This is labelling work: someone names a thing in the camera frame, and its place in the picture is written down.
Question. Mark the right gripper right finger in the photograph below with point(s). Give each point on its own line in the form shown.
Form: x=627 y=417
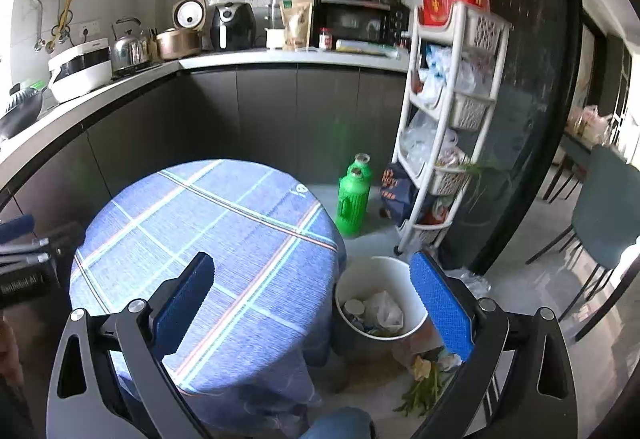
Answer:
x=448 y=315

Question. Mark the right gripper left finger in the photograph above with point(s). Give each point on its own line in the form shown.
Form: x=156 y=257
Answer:
x=176 y=302

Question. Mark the white trash bin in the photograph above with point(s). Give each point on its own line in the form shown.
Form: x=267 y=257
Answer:
x=376 y=307

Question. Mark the clear plastic bag on floor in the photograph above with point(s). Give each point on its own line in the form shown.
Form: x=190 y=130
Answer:
x=476 y=284

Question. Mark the vegetable scraps on floor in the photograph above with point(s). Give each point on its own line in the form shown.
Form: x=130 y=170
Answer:
x=430 y=379

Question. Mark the blue plaid tablecloth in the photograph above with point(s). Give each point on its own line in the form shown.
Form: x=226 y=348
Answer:
x=257 y=256

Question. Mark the dark blue snack bag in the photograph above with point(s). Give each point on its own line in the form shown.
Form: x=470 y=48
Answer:
x=398 y=194

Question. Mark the green thermos front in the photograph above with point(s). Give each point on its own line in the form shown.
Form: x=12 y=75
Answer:
x=352 y=200

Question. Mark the green thermos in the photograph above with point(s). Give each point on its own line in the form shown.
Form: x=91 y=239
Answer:
x=352 y=200
x=362 y=163

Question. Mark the green thermos rear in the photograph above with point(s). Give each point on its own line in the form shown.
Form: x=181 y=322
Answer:
x=362 y=163

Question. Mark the black wok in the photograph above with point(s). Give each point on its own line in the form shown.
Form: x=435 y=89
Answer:
x=21 y=111

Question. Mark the teal dining chair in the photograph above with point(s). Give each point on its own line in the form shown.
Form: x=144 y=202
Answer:
x=605 y=220

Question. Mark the white multicooker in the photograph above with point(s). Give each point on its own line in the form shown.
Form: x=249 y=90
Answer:
x=79 y=70

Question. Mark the steel kettle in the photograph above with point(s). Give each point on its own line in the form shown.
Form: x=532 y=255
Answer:
x=130 y=52

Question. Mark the white storage rack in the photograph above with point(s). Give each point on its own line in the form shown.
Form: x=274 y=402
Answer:
x=452 y=85

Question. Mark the red lid jar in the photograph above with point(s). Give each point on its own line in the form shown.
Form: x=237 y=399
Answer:
x=325 y=39

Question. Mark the black air fryer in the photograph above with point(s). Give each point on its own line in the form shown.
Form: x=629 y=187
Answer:
x=233 y=27

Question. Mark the white rice cooker lid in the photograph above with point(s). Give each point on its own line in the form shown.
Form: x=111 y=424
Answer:
x=189 y=14

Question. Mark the black microwave oven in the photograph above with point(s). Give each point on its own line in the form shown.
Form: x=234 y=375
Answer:
x=360 y=20

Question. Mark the brown paper bag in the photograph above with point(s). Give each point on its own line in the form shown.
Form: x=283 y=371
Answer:
x=296 y=16

